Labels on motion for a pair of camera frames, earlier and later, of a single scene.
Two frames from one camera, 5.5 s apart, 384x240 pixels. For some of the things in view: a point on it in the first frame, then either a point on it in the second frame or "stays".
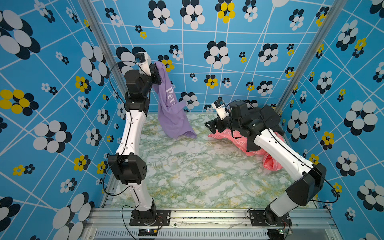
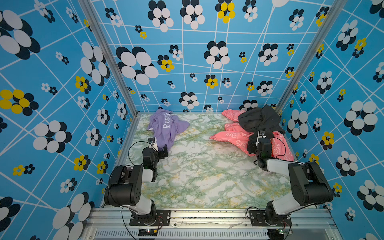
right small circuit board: x=276 y=234 stays
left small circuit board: x=147 y=232 stays
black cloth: x=270 y=119 stays
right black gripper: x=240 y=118 → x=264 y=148
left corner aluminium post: x=104 y=44 stays
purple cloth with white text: x=177 y=126 → x=165 y=125
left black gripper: x=153 y=77 → x=160 y=156
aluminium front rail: x=107 y=224 stays
